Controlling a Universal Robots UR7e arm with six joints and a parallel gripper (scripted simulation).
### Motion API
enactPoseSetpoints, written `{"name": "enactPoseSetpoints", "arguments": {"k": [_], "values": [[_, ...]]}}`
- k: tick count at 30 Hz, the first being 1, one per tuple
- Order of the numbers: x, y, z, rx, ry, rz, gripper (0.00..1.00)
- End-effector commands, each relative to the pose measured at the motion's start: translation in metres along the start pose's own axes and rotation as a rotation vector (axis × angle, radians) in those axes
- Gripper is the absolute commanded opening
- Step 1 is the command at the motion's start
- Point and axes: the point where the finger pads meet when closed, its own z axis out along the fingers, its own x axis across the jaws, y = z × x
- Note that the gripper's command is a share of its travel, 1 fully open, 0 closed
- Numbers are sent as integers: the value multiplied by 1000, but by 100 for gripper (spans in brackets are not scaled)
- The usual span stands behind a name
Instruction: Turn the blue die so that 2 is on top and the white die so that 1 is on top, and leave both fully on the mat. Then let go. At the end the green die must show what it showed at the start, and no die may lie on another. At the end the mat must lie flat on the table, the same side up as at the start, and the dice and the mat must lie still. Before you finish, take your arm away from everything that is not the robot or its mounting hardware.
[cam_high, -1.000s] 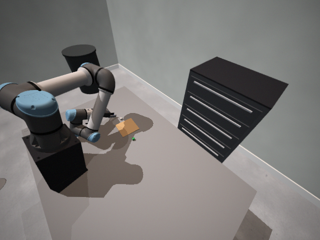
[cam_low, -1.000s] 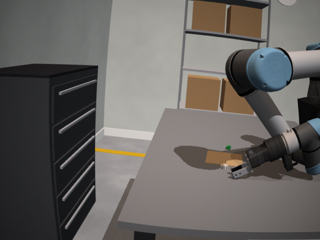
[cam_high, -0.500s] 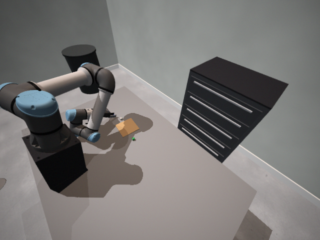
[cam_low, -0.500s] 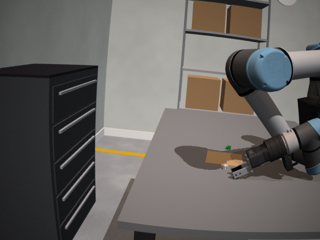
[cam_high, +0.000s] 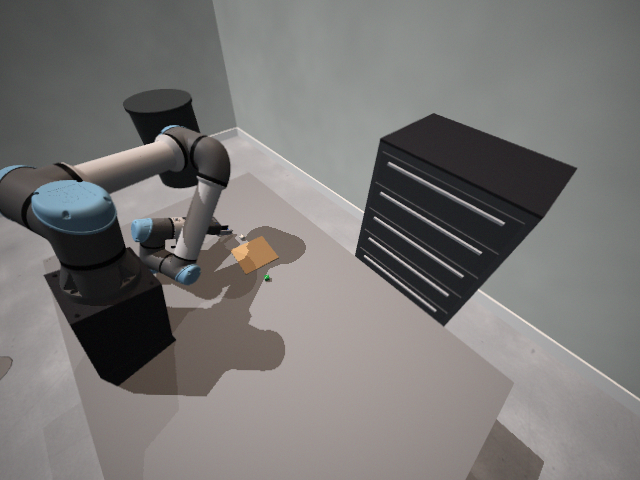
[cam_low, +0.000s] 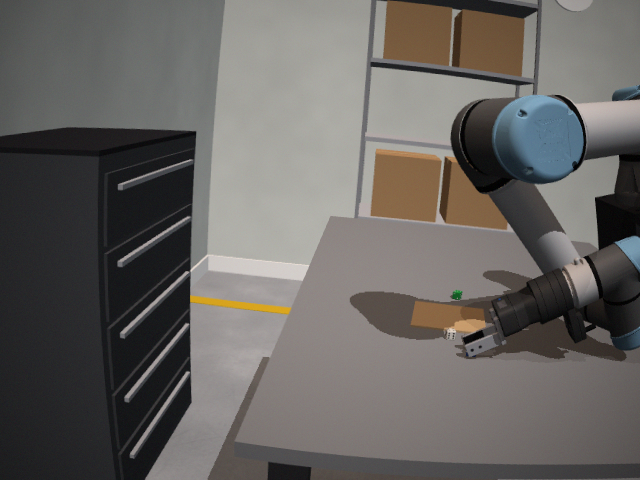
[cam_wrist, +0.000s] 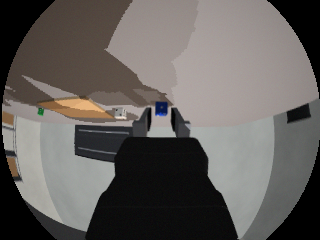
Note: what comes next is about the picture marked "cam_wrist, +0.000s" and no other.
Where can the green die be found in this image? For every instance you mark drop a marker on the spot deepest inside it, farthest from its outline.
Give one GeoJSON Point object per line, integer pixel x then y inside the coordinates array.
{"type": "Point", "coordinates": [40, 111]}

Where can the white die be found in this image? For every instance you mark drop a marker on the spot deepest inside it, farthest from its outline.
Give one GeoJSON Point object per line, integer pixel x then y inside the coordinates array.
{"type": "Point", "coordinates": [120, 113]}

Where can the blue die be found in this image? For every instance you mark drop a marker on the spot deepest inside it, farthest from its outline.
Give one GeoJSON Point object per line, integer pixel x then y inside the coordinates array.
{"type": "Point", "coordinates": [161, 108]}

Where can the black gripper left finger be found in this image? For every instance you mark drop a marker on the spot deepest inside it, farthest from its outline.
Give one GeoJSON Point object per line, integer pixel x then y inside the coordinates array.
{"type": "Point", "coordinates": [142, 126]}

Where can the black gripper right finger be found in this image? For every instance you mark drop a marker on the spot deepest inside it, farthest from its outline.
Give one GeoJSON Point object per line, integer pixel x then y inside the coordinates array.
{"type": "Point", "coordinates": [179, 126]}

